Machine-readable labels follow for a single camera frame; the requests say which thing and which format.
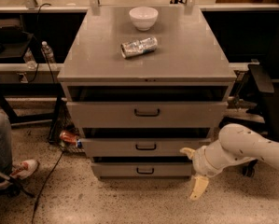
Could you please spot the clear water bottle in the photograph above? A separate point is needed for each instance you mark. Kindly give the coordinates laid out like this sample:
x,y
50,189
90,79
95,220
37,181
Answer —
x,y
48,52

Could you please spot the orange snack bag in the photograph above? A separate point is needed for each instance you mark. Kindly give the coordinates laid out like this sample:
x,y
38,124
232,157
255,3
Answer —
x,y
70,138

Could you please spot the crushed silver can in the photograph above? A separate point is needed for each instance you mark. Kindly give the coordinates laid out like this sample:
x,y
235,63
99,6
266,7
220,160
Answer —
x,y
138,47

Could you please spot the black stick tool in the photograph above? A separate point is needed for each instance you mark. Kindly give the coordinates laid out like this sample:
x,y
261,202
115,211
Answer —
x,y
16,184

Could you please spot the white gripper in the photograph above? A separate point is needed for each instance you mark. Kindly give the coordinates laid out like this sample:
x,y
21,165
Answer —
x,y
202,160

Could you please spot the grey drawer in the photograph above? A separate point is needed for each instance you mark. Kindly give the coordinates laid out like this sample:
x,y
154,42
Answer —
x,y
136,169
139,147
146,114

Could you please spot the black office chair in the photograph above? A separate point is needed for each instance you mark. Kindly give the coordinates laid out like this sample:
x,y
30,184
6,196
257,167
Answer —
x,y
265,77

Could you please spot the white bowl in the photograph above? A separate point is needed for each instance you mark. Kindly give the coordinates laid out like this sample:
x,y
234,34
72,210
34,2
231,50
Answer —
x,y
143,18

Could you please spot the person leg in jeans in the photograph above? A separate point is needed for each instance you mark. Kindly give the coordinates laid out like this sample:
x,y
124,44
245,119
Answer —
x,y
5,145

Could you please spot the grey drawer cabinet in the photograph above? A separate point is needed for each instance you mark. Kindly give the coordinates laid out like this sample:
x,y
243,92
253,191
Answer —
x,y
187,66

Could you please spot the black table stand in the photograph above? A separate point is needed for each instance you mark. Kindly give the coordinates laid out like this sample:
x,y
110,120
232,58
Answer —
x,y
28,90

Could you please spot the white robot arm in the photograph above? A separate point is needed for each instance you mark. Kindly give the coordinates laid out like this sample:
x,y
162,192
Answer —
x,y
235,145

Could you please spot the grey bottom drawer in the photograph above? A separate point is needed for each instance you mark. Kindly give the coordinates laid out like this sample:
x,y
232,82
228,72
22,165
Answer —
x,y
136,169

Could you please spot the grey top drawer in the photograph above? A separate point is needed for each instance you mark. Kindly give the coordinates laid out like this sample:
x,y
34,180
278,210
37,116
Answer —
x,y
146,114

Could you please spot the white red sneaker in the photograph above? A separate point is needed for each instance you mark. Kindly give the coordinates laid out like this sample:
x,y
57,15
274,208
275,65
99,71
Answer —
x,y
20,171

